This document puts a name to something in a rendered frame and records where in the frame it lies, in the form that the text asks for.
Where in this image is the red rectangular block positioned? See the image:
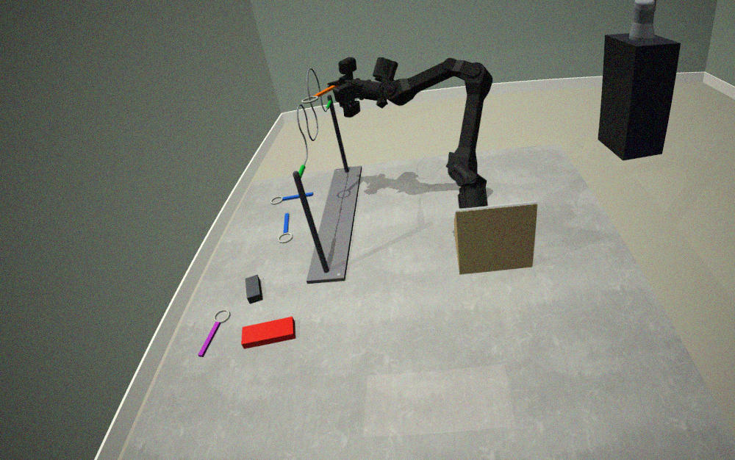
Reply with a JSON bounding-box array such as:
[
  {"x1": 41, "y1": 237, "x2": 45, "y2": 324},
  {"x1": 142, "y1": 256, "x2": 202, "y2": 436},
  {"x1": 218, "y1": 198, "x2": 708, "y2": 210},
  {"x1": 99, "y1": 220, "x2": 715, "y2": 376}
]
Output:
[{"x1": 241, "y1": 316, "x2": 295, "y2": 349}]

